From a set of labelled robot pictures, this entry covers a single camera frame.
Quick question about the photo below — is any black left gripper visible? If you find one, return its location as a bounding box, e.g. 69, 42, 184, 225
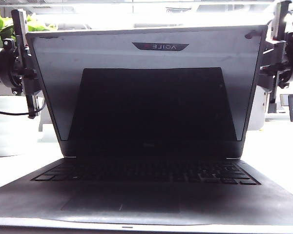
1, 9, 42, 119

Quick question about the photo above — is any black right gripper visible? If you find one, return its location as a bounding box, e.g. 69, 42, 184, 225
258, 0, 293, 114

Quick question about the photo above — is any silver Dell laptop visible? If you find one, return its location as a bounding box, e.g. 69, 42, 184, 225
0, 24, 293, 234

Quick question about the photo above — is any ceiling air vent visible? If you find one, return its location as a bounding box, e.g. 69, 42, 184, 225
165, 7, 193, 14

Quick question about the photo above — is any ceiling light strip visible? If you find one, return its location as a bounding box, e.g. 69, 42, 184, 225
26, 11, 274, 27

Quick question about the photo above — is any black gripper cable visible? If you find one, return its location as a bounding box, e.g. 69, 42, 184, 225
0, 97, 46, 117

